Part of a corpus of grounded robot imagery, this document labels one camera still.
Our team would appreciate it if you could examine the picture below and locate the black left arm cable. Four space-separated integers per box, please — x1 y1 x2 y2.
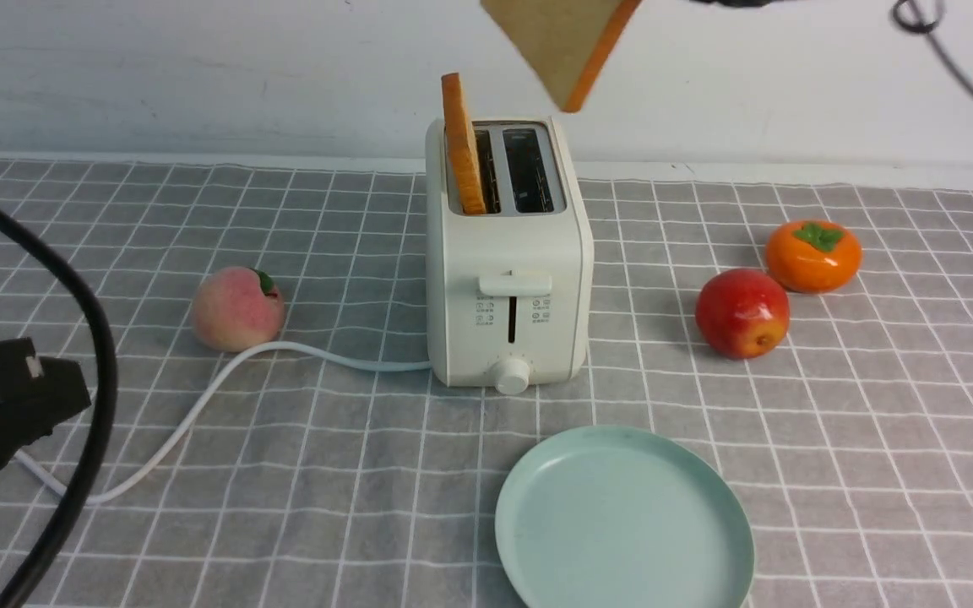
0 179 119 608

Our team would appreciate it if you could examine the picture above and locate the orange persimmon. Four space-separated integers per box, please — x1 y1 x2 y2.
764 220 862 294

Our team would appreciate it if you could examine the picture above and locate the grey checked tablecloth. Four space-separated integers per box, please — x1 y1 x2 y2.
0 160 973 607

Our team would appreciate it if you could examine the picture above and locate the light green plate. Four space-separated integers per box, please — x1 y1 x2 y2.
494 425 754 607

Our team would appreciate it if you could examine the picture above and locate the red apple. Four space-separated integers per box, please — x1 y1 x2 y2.
694 267 791 361

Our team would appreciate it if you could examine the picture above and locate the white power cord with plug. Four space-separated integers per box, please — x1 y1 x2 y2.
14 340 433 506

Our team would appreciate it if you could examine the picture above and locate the toast slice slot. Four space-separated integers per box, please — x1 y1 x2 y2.
480 1 641 114
441 73 487 215

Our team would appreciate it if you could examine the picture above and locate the pink peach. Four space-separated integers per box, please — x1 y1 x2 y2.
190 266 285 353

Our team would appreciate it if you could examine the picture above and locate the white two-slot toaster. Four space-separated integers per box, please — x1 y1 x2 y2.
426 118 595 395

